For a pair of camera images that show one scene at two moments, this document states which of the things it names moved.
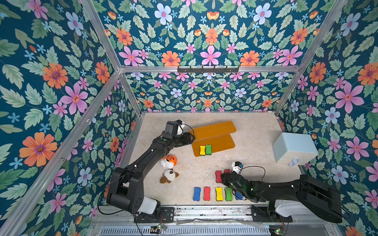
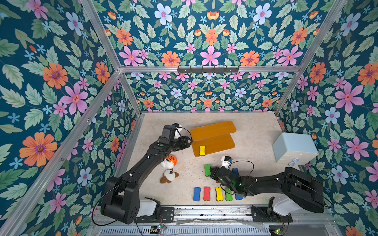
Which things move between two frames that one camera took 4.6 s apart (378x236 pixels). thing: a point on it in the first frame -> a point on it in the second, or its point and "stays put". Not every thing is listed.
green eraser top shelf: x=228 y=192 stays put
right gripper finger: x=232 y=185 -> x=218 y=179
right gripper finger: x=224 y=176 -> x=214 y=171
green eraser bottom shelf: x=208 y=149 -> x=207 y=172
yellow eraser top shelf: x=219 y=193 stays put
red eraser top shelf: x=206 y=193 stays put
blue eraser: x=239 y=195 stays put
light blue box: x=291 y=148 stays put
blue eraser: x=197 y=193 stays put
